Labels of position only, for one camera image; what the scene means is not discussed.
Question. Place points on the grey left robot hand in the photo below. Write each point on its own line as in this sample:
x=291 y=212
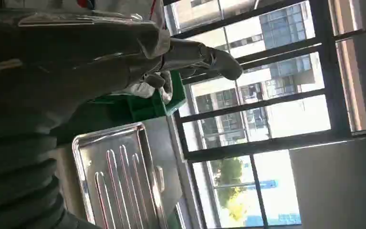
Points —
x=59 y=69

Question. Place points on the green plastic crate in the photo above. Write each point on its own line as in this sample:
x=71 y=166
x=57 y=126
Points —
x=144 y=109

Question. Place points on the ribbed grey left arm sleeve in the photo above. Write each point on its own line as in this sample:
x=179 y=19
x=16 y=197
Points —
x=15 y=180

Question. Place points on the shiny steel tray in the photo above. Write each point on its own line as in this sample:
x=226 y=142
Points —
x=119 y=177

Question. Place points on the dark window frame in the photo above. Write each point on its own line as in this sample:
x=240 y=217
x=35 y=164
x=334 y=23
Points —
x=332 y=79

